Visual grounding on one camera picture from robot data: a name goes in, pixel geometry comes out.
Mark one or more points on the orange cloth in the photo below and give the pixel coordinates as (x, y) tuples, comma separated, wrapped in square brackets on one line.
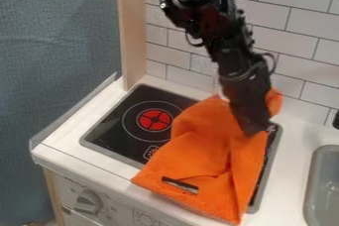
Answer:
[(207, 150)]

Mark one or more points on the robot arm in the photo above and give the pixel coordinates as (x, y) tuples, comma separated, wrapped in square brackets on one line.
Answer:
[(207, 15)]

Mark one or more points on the toy sink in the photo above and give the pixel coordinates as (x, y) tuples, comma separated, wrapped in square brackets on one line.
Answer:
[(323, 187)]

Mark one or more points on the toy stove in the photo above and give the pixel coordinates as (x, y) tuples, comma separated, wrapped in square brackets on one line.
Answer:
[(137, 124)]

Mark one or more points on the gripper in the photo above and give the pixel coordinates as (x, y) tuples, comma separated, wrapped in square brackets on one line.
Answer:
[(246, 97)]

